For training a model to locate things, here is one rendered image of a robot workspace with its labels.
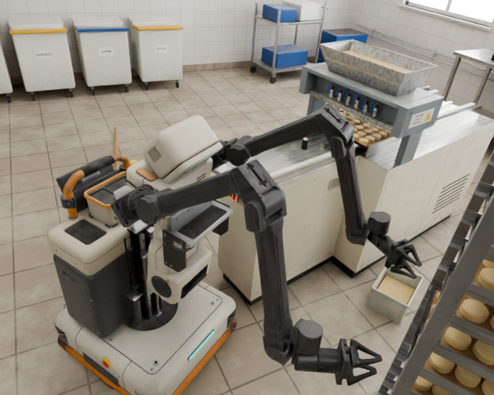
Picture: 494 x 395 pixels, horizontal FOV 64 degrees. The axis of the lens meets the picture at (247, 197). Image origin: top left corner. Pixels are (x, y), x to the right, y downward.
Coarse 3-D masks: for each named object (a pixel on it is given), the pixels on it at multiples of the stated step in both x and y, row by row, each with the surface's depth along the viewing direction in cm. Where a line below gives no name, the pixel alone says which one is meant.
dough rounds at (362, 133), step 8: (360, 120) 240; (360, 128) 229; (368, 128) 232; (376, 128) 231; (360, 136) 222; (368, 136) 220; (376, 136) 221; (384, 136) 224; (392, 136) 227; (368, 144) 216
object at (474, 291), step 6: (450, 276) 74; (468, 288) 74; (474, 288) 73; (480, 288) 72; (486, 288) 72; (468, 294) 74; (474, 294) 73; (480, 294) 73; (486, 294) 72; (492, 294) 72; (480, 300) 73; (486, 300) 73; (492, 300) 72
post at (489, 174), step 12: (492, 168) 101; (480, 180) 104; (492, 180) 102; (468, 204) 109; (480, 204) 107; (456, 228) 114; (468, 228) 112; (456, 252) 117; (444, 276) 122; (420, 312) 133; (408, 348) 143; (396, 360) 149
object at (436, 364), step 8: (432, 352) 95; (432, 360) 91; (440, 360) 91; (448, 360) 91; (432, 368) 91; (440, 368) 90; (448, 368) 89; (456, 368) 90; (464, 368) 89; (448, 376) 90; (456, 376) 89; (464, 376) 88; (472, 376) 88; (480, 376) 88; (456, 384) 88; (464, 384) 88; (472, 384) 87; (480, 384) 89; (488, 384) 87; (472, 392) 87; (480, 392) 87; (488, 392) 86
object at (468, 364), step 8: (440, 344) 83; (440, 352) 84; (448, 352) 83; (456, 352) 82; (456, 360) 82; (464, 360) 81; (472, 360) 80; (472, 368) 81; (480, 368) 80; (488, 368) 79; (488, 376) 80
